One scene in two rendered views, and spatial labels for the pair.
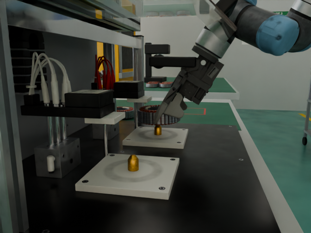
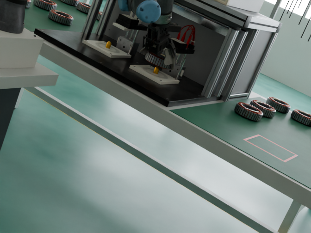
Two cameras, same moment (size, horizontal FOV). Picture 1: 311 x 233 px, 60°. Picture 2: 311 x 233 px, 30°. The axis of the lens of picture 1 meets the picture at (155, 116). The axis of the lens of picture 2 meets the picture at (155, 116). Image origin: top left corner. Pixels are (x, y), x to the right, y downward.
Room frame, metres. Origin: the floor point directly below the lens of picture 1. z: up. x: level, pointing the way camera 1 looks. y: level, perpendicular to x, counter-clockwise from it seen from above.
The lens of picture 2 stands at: (1.26, -2.10, 1.25)
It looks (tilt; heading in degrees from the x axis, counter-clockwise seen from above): 16 degrees down; 104
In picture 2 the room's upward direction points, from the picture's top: 22 degrees clockwise
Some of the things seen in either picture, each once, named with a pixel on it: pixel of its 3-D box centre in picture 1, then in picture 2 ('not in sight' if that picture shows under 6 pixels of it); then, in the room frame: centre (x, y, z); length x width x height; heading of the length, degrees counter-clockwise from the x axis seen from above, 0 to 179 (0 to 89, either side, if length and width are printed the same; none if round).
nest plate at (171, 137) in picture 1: (158, 136); (154, 74); (0.69, -0.01, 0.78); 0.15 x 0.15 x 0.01; 79
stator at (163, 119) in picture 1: (158, 114); (159, 59); (0.69, -0.01, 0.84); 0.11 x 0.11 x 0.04
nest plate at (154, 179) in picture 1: (133, 172); (107, 49); (0.46, 0.04, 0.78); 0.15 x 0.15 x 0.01; 79
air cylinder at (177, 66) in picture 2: (106, 125); (173, 69); (0.72, 0.14, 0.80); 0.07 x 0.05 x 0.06; 169
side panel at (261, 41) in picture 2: not in sight; (249, 64); (0.97, 0.35, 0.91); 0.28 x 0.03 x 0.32; 79
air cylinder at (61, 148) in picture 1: (59, 156); (127, 45); (0.48, 0.18, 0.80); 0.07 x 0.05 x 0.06; 169
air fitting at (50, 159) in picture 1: (50, 164); not in sight; (0.44, 0.18, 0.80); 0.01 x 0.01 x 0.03; 79
